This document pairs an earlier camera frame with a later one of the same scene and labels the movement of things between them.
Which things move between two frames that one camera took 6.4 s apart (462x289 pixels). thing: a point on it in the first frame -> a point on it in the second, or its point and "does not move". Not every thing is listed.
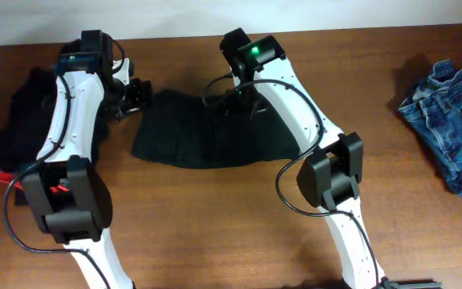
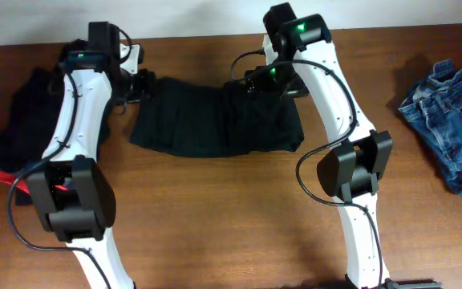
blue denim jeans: [451, 110] does not move
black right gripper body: [238, 104] -> [257, 83]
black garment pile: [6, 148] does not move
